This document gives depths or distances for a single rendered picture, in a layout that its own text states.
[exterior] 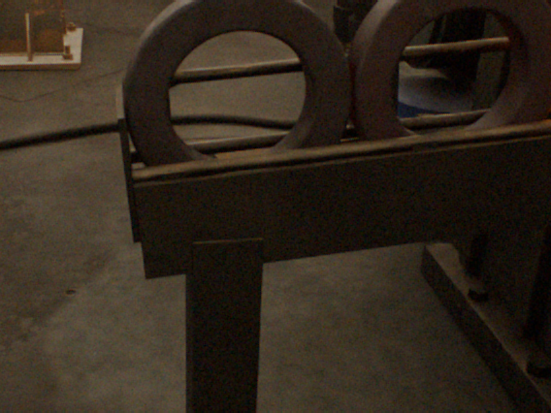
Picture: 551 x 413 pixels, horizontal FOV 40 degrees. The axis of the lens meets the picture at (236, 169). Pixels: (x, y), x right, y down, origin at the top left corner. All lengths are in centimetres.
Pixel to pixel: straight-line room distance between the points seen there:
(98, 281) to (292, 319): 42
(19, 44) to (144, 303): 183
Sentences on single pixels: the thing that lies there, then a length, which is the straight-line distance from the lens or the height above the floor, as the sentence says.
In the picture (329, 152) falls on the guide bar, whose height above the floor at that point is 64.
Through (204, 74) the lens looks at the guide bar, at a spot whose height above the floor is 68.
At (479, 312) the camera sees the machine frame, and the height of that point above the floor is 7.
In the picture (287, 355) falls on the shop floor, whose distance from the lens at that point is 142.
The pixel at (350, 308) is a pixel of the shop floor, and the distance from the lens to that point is 156.
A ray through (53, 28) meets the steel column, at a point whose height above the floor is 13.
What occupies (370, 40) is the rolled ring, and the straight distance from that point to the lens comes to 61.
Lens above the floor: 87
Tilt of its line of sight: 24 degrees down
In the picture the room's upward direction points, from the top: 1 degrees clockwise
